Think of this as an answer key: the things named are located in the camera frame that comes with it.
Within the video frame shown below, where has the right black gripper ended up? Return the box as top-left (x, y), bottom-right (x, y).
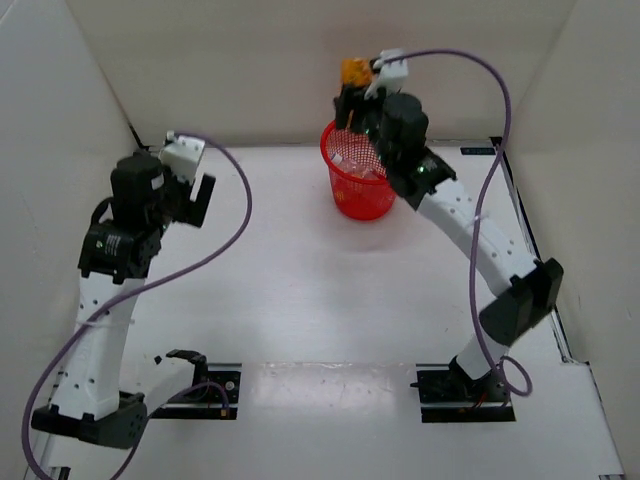
top-left (333, 85), bottom-right (395, 171)

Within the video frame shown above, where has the orange plastic bottle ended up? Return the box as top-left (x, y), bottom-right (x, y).
top-left (340, 57), bottom-right (374, 88)

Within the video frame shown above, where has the clear bottle blue cap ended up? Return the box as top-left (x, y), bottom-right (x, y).
top-left (330, 153), bottom-right (380, 180)

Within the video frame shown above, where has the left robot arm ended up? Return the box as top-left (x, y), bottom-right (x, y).
top-left (30, 152), bottom-right (215, 450)

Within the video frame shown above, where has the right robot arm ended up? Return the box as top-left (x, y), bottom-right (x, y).
top-left (334, 84), bottom-right (563, 400)

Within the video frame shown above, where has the red mesh plastic bin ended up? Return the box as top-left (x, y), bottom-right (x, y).
top-left (320, 121), bottom-right (396, 221)

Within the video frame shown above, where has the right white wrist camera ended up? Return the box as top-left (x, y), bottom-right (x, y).
top-left (364, 49), bottom-right (409, 100)

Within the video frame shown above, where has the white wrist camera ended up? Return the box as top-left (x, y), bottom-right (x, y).
top-left (158, 131), bottom-right (206, 186)
top-left (364, 49), bottom-right (409, 100)

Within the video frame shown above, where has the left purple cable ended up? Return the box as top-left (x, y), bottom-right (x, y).
top-left (22, 132), bottom-right (254, 480)

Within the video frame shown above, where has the purple cable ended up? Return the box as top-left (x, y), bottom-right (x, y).
top-left (394, 48), bottom-right (531, 399)
top-left (22, 132), bottom-right (254, 480)

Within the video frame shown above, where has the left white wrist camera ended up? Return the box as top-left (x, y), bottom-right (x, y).
top-left (158, 131), bottom-right (206, 186)

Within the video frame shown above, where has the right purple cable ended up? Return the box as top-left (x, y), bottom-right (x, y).
top-left (394, 48), bottom-right (531, 399)

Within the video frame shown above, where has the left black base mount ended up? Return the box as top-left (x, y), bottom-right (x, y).
top-left (151, 363), bottom-right (242, 421)

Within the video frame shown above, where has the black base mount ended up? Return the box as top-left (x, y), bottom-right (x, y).
top-left (411, 364), bottom-right (516, 424)
top-left (151, 363), bottom-right (242, 421)

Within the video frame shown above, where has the left aluminium frame rail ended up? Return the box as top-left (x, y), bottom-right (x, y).
top-left (24, 149), bottom-right (156, 480)

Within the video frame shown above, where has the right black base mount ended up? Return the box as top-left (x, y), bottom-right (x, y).
top-left (411, 364), bottom-right (516, 424)

